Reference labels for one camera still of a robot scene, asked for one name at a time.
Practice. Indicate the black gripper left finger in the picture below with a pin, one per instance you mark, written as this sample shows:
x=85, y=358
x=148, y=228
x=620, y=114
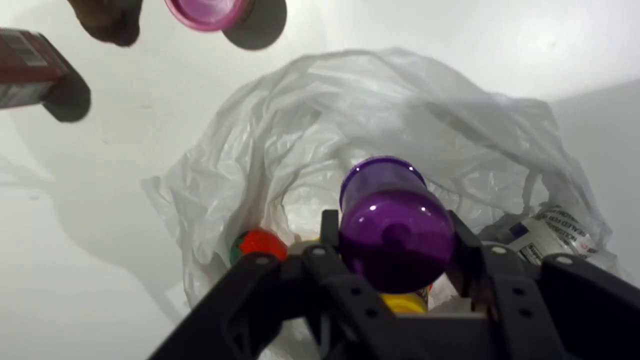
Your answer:
x=267, y=301

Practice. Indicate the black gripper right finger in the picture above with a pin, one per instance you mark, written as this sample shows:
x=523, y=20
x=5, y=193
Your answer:
x=567, y=312

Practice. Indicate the purple plastic cup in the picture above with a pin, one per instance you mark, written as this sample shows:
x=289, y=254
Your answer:
x=393, y=233

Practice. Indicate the pink lid dough tub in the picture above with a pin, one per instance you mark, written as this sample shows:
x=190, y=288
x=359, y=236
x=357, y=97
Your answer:
x=207, y=13

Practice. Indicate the red lid spice jar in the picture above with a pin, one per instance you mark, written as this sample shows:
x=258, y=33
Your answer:
x=26, y=66

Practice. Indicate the clear white plastic bag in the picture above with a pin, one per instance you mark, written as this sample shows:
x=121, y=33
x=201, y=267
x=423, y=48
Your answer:
x=332, y=112

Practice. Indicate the orange-yellow dough tub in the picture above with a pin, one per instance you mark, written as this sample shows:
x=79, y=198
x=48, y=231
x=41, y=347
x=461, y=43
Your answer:
x=263, y=243

